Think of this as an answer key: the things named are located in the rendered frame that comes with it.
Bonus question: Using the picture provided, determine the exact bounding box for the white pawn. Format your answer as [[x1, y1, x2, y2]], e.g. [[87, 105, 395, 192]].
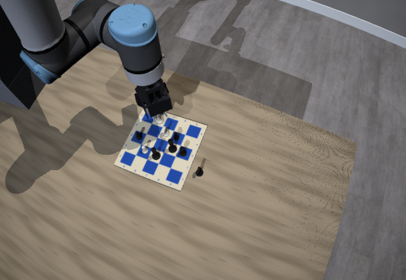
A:
[[141, 145, 148, 154]]

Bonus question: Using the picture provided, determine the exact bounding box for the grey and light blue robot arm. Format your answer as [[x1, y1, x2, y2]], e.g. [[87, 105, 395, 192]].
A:
[[0, 0, 165, 86]]

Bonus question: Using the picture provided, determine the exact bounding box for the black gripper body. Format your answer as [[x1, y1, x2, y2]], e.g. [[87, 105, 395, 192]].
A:
[[135, 78, 173, 119]]

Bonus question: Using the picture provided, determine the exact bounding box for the blue and cream chessboard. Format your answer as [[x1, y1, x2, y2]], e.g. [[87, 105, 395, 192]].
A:
[[114, 109, 207, 191]]

